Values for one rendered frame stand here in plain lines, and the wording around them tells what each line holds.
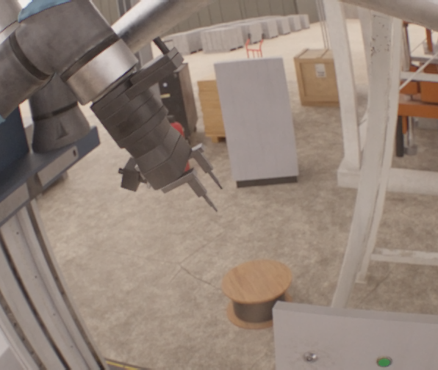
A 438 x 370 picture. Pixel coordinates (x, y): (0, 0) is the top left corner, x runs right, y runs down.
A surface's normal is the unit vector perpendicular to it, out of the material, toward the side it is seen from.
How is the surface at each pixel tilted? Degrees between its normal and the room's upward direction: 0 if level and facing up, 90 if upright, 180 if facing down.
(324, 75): 90
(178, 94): 90
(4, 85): 102
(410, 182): 90
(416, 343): 90
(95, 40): 77
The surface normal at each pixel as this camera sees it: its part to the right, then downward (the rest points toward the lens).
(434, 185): -0.48, 0.44
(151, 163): -0.32, 0.25
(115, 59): 0.61, -0.07
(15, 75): 0.28, 0.63
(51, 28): 0.07, 0.37
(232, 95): -0.14, 0.44
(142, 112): 0.44, 0.13
